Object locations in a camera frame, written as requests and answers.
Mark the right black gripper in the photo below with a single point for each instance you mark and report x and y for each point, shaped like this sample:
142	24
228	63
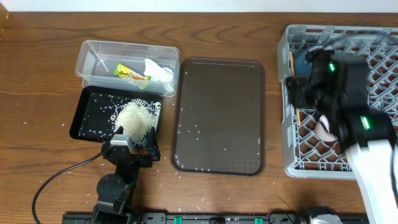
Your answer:
298	90

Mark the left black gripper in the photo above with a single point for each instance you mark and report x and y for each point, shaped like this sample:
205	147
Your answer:
153	152

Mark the pile of rice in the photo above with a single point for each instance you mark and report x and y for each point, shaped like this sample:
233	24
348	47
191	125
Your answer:
137	117

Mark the dark blue plate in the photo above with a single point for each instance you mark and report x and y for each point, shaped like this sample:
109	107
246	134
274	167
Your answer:
302	68

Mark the pink cup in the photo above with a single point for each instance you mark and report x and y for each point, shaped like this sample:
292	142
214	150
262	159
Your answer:
322	130

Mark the wooden chopstick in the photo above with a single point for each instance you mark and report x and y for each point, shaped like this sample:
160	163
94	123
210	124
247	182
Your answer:
298	117
292	63

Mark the white napkin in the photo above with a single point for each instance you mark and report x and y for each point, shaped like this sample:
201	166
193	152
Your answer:
159	74

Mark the yellow green snack wrapper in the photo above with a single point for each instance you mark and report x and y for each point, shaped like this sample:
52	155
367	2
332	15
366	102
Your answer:
125	72

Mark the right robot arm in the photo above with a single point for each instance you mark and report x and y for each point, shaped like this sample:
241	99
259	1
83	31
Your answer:
337	87

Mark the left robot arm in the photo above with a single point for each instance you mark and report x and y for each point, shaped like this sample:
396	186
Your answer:
115	191

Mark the grey dishwasher rack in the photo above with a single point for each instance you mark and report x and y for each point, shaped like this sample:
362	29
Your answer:
305	155

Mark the black plastic tray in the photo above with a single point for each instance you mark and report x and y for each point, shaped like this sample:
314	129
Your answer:
91	121

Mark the dark brown serving tray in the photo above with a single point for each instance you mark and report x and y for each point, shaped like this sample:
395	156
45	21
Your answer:
220	118

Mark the clear plastic bin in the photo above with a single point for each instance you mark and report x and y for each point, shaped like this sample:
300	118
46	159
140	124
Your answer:
98	59

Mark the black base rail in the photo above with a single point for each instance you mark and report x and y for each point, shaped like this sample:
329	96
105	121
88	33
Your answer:
275	216

